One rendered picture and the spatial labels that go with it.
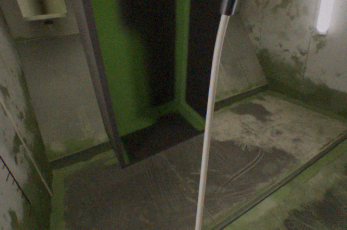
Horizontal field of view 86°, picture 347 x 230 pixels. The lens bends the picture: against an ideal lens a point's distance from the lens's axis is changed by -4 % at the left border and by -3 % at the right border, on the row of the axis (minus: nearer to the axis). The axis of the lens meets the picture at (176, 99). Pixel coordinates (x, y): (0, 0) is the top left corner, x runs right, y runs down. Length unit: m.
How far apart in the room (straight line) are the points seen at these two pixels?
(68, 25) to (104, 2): 1.19
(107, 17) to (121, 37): 0.12
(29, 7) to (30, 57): 0.50
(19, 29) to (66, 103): 0.77
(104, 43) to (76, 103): 1.00
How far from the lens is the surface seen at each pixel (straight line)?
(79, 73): 2.07
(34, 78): 2.12
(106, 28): 1.10
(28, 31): 2.25
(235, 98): 2.56
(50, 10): 1.88
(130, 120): 1.41
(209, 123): 0.50
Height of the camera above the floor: 1.22
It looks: 25 degrees down
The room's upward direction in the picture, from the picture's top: 6 degrees counter-clockwise
